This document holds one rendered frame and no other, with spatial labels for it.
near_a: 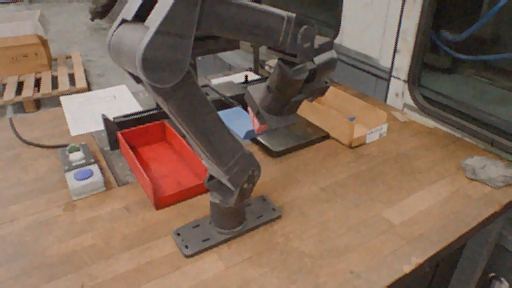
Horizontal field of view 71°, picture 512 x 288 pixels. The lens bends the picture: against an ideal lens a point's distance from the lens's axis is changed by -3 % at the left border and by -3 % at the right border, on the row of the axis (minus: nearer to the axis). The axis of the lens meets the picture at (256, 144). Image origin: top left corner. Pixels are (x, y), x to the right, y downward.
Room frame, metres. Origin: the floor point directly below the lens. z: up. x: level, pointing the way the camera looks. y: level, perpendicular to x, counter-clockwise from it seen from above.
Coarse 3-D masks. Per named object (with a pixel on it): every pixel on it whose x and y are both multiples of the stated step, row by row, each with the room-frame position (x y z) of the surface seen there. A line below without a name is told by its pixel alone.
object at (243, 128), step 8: (224, 112) 0.80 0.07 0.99; (232, 112) 0.80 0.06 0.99; (240, 112) 0.80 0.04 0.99; (224, 120) 0.76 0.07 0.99; (232, 120) 0.76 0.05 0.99; (240, 120) 0.76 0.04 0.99; (248, 120) 0.76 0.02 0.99; (232, 128) 0.72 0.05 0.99; (240, 128) 0.72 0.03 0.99; (248, 128) 0.72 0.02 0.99; (240, 136) 0.69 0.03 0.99; (248, 136) 0.68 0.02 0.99; (256, 136) 0.69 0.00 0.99
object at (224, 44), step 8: (200, 40) 0.89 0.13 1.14; (208, 40) 0.89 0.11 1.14; (216, 40) 0.90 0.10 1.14; (224, 40) 0.91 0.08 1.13; (232, 40) 0.92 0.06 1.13; (192, 48) 0.87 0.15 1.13; (200, 48) 0.88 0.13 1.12; (208, 48) 0.89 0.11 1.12; (216, 48) 0.90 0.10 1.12; (224, 48) 0.91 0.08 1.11; (232, 48) 0.92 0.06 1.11; (192, 56) 0.86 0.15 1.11; (200, 56) 0.88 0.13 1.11
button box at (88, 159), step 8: (16, 136) 0.84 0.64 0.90; (32, 144) 0.80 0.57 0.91; (40, 144) 0.79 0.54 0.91; (56, 144) 0.79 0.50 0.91; (64, 144) 0.79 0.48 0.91; (72, 144) 0.76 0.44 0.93; (80, 144) 0.76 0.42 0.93; (64, 152) 0.72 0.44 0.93; (88, 152) 0.72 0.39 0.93; (64, 160) 0.69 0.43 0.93; (72, 160) 0.68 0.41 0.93; (80, 160) 0.68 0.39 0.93; (88, 160) 0.69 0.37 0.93; (64, 168) 0.65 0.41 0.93; (72, 168) 0.66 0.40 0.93; (80, 168) 0.66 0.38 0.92
